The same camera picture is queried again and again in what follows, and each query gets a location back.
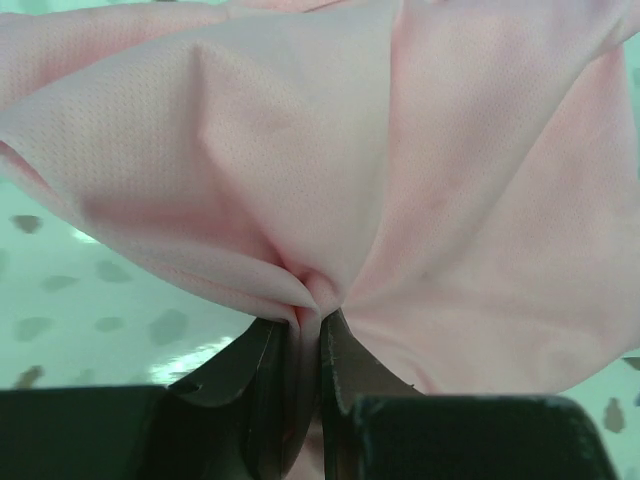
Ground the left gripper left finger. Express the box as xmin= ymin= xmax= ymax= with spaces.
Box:
xmin=1 ymin=319 xmax=288 ymax=480

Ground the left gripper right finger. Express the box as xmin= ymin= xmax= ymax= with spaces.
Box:
xmin=320 ymin=311 xmax=617 ymax=480

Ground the pink t shirt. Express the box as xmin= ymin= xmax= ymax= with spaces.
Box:
xmin=1 ymin=1 xmax=639 ymax=479

